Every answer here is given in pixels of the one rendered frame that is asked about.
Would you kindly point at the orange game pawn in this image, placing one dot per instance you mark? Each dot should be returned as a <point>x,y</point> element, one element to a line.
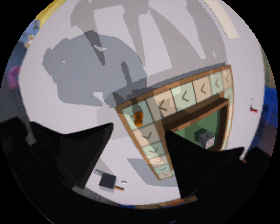
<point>138,118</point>

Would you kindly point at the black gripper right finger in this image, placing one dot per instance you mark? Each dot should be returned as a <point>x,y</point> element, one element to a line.
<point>193,165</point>

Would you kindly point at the beige board track with arrow squares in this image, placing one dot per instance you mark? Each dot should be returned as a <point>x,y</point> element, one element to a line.
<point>159,123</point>

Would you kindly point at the ring of pale squares with arrows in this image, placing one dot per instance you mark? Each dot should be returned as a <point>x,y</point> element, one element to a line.
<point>214,117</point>

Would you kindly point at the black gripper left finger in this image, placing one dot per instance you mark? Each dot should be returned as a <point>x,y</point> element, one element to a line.
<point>77,152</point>

